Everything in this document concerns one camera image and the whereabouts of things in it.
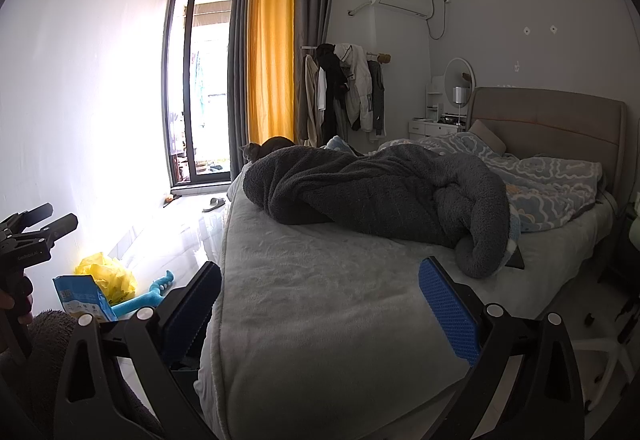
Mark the yellow curtain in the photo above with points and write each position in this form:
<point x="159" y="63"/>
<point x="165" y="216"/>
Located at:
<point x="270" y="49"/>

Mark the white desktop shelf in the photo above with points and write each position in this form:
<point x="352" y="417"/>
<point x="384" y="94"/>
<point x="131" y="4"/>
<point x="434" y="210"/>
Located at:
<point x="435" y="94"/>

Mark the white clothes rack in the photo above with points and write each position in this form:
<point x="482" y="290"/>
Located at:
<point x="372" y="53"/>

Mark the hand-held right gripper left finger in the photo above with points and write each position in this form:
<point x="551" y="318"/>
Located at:
<point x="192" y="307"/>

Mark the white jacket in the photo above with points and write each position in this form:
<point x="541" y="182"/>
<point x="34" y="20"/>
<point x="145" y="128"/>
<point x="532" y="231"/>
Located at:
<point x="359" y="84"/>

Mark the white dresser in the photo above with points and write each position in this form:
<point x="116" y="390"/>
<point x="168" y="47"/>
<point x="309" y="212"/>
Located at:
<point x="430" y="127"/>

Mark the white chair base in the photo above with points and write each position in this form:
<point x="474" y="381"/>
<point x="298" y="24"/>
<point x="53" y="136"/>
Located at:
<point x="607" y="365"/>

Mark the grey cat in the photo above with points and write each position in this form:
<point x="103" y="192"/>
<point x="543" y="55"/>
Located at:
<point x="270" y="147"/>

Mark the grey garment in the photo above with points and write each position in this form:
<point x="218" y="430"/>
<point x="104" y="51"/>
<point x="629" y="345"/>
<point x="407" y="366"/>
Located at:
<point x="377" y="94"/>

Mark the beige pillow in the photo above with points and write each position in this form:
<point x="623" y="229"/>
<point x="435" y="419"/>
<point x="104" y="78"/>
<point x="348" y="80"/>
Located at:
<point x="486" y="135"/>

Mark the white table lamp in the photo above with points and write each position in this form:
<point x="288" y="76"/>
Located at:
<point x="460" y="94"/>

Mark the blue paper bag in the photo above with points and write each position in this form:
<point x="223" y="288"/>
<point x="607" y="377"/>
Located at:
<point x="80" y="297"/>

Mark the bed with beige headboard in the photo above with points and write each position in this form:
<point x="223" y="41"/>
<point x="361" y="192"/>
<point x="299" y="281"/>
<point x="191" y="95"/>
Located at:
<point x="310" y="320"/>

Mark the yellow plastic bag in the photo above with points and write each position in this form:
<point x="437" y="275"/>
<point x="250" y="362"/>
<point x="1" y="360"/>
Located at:
<point x="107" y="275"/>

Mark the dark trash bin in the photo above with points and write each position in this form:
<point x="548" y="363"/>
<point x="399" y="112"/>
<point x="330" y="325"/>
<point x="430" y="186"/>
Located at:
<point x="192" y="362"/>

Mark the balcony glass door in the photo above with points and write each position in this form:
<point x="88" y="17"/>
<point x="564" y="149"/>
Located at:
<point x="205" y="89"/>

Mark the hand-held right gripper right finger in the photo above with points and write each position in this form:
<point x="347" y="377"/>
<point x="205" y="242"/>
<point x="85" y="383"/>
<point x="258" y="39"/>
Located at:
<point x="447" y="315"/>

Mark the grey slipper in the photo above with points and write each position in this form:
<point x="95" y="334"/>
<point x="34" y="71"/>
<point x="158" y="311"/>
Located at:
<point x="215" y="205"/>

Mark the grey fleece blanket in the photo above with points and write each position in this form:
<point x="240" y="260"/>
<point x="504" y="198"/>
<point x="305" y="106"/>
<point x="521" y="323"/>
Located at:
<point x="380" y="190"/>

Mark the blue plastic toy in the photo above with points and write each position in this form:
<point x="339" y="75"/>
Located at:
<point x="142" y="300"/>

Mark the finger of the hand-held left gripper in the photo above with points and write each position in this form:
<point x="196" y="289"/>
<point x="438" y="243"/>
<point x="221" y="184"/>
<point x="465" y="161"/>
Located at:
<point x="35" y="212"/>
<point x="60" y="225"/>

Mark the blue cloud patterned duvet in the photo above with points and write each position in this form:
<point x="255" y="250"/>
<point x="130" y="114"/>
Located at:
<point x="545" y="185"/>

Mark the person's left hand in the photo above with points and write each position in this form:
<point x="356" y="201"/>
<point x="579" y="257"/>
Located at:
<point x="6" y="302"/>

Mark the beige coat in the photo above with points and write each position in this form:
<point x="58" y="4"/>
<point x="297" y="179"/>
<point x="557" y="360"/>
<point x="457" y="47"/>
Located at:
<point x="309" y="94"/>

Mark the white shirt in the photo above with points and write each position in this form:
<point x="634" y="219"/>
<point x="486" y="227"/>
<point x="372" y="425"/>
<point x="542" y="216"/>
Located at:
<point x="322" y="87"/>

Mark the dark flat book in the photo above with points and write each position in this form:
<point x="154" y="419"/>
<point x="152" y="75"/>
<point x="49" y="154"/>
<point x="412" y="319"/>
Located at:
<point x="516" y="259"/>

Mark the black garment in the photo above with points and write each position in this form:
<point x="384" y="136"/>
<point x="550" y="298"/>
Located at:
<point x="335" y="84"/>

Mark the grey curtain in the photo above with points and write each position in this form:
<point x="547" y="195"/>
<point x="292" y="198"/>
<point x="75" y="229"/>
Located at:
<point x="239" y="69"/>
<point x="312" y="4"/>

